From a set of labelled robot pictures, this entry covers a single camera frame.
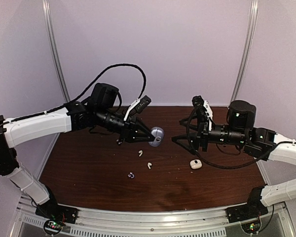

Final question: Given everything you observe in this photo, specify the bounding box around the aluminium frame post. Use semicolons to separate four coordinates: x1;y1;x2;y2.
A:
42;0;70;102
230;0;259;102

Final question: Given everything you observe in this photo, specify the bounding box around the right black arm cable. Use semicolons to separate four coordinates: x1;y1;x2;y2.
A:
186;106;279;170

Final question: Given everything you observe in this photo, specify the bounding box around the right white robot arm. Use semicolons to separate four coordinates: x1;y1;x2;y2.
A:
171;96;296;170

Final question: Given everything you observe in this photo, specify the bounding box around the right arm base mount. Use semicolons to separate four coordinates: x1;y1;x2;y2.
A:
226;193;268;223

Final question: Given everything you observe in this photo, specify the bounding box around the left aluminium frame post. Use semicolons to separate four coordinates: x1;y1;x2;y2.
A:
42;0;70;102

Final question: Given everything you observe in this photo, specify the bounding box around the purple earbud charging case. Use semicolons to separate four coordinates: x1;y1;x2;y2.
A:
149;126;165;147

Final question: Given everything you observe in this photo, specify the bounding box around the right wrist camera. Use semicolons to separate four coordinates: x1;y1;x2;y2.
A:
192;95;215;131

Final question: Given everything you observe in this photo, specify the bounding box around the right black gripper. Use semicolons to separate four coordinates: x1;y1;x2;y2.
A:
171;113;247;157

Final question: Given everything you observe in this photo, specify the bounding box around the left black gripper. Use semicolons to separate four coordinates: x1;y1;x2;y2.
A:
96;106;155;143

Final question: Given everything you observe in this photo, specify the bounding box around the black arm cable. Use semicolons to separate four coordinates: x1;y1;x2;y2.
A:
0;63;148;134
186;106;279;170

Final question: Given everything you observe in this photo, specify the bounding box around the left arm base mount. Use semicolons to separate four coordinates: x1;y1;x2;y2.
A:
35;197;78;224

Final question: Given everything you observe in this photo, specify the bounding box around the front aluminium rail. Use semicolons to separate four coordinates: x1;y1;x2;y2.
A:
11;201;296;237

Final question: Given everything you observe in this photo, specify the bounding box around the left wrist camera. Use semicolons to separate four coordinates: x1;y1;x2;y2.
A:
123;95;151;121

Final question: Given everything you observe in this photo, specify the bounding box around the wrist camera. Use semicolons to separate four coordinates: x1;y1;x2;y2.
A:
123;95;151;121
192;95;215;131

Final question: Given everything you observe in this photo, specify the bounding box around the right aluminium frame post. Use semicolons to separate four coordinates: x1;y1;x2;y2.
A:
230;0;259;102

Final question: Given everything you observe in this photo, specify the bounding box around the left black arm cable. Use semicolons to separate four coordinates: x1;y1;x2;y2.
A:
0;63;148;134

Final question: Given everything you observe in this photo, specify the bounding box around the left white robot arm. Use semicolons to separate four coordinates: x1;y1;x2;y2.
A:
0;83;164;219

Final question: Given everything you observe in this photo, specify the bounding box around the white earbud charging case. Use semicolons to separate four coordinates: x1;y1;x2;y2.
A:
189;159;202;170

